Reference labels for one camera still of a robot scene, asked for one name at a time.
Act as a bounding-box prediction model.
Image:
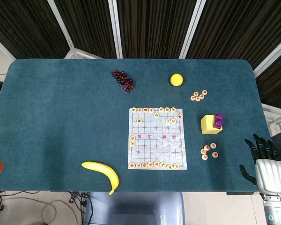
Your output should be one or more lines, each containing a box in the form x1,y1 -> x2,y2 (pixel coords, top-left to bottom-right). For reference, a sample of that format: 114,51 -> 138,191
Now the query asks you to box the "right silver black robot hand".
239,134 -> 281,194

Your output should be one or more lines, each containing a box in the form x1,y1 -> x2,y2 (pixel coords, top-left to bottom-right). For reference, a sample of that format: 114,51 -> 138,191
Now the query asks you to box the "black table control box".
226,191 -> 255,196

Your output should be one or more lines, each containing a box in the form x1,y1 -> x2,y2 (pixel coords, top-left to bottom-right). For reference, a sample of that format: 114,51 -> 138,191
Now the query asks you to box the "white metal rack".
261,103 -> 281,135

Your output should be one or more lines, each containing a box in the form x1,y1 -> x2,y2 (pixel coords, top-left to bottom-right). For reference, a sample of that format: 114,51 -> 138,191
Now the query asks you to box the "yellow block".
200,114 -> 223,135

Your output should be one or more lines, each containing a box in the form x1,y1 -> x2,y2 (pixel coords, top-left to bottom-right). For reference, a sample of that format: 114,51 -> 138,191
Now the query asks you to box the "dark white-framed partition panel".
109,0 -> 206,59
180,0 -> 281,70
254,35 -> 281,111
48,0 -> 121,59
0,0 -> 70,60

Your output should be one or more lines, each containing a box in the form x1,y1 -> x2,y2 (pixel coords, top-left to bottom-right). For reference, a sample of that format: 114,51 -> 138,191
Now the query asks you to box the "white chinese chess board sheet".
127,107 -> 188,170

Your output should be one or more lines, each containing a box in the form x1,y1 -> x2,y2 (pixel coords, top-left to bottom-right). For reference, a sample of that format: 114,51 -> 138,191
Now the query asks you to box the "yellow ball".
170,73 -> 184,87

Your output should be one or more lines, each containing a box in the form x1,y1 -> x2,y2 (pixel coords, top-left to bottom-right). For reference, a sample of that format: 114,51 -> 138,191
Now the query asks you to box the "blue-grey robot torso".
84,191 -> 185,225

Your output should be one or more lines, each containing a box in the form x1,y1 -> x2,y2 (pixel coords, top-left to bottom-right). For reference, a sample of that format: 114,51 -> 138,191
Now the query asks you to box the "yellow banana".
81,161 -> 120,195

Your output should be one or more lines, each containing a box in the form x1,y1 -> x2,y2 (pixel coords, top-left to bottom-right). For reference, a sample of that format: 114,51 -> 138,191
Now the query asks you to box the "dark red grape bunch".
111,69 -> 136,94

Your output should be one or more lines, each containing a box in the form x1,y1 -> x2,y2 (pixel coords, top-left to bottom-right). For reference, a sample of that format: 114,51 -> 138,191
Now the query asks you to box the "teal table cloth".
0,58 -> 281,193

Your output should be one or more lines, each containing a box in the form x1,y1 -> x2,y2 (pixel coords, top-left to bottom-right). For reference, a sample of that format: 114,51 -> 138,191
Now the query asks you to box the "black floor cable bundle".
74,191 -> 94,225

